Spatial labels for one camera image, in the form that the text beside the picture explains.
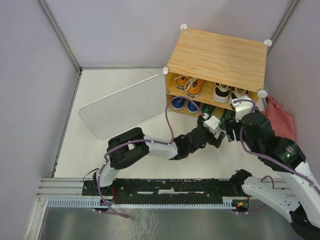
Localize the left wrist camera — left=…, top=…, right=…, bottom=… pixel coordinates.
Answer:
left=202, top=113, right=220, bottom=134

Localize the wooden shoe cabinet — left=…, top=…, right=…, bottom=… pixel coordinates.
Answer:
left=162, top=23, right=273, bottom=117

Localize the pink cloth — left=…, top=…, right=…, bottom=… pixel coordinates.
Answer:
left=262, top=96, right=296, bottom=141

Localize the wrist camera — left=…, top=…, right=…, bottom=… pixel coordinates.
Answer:
left=231, top=97, right=256, bottom=123
left=202, top=113, right=220, bottom=134

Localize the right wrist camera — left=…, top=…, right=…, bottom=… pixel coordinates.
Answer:
left=231, top=97, right=256, bottom=123

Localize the black sneaker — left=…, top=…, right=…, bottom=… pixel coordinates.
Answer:
left=212, top=83, right=231, bottom=103
left=228, top=87, right=249, bottom=104

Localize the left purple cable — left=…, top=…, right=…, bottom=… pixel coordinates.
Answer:
left=97, top=96, right=210, bottom=218

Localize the light blue cable duct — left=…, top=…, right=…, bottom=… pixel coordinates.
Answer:
left=46, top=197, right=236, bottom=210

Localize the blue sneaker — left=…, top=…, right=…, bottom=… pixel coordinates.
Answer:
left=171, top=96, right=186, bottom=111
left=187, top=101, right=201, bottom=114

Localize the white cabinet door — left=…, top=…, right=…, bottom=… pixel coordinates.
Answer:
left=78, top=74, right=166, bottom=139

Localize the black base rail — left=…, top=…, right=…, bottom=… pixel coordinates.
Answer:
left=82, top=177, right=261, bottom=203

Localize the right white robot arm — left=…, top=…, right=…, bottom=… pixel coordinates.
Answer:
left=223, top=112, right=320, bottom=240

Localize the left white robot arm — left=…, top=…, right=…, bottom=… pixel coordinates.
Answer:
left=93, top=113, right=226, bottom=195

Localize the green sneaker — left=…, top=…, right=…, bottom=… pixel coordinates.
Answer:
left=201, top=103, right=216, bottom=116
left=218, top=109, right=236, bottom=134

